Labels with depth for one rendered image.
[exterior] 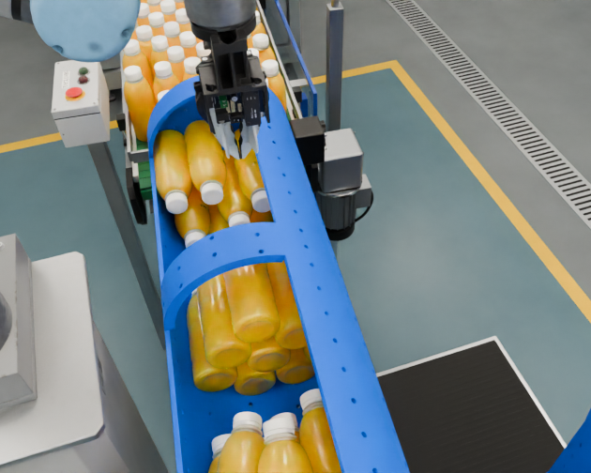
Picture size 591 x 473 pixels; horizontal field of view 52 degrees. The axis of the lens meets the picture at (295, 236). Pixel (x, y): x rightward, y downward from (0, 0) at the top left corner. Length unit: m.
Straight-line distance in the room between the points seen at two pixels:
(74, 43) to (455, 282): 2.05
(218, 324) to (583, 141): 2.52
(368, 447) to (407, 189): 2.09
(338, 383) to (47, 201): 2.32
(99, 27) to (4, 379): 0.49
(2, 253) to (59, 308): 0.11
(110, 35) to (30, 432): 0.54
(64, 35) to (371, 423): 0.52
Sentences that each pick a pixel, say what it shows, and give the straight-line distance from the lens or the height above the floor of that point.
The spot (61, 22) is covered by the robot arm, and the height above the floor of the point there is 1.65.
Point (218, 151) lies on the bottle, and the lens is 1.16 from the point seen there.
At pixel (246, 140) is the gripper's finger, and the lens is 0.81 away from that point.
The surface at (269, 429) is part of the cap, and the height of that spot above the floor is 1.16.
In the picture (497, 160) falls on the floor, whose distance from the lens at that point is 2.96.
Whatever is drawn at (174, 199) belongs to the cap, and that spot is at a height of 1.11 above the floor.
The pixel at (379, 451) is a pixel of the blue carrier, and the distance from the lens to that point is 0.73.
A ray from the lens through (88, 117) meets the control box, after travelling 1.43.
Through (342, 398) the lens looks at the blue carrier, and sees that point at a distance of 0.74.
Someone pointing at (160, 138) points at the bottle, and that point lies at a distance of 1.22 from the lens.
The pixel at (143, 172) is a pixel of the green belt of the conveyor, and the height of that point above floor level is 0.90.
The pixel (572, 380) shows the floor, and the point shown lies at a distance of 2.29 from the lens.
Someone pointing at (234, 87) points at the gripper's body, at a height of 1.49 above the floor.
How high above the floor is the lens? 1.87
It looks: 48 degrees down
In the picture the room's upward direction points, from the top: 3 degrees counter-clockwise
